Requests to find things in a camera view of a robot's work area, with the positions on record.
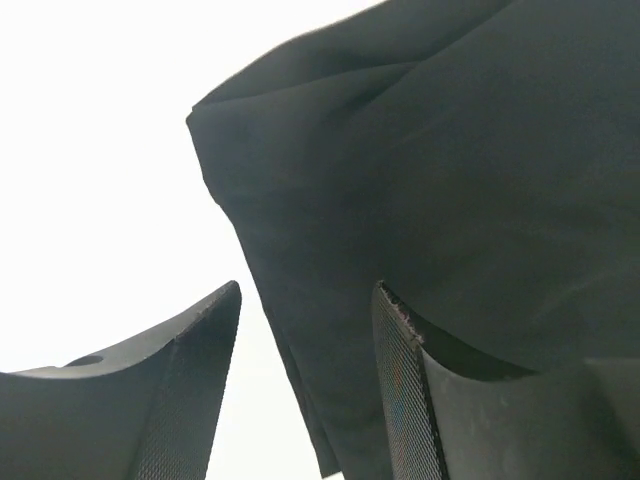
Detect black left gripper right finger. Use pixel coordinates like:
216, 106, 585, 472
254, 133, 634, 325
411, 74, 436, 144
372, 284, 639, 479

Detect black shorts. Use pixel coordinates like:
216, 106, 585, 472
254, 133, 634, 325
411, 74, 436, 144
187, 1, 639, 479

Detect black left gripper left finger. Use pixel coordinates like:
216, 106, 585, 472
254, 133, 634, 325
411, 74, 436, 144
1, 281, 241, 480

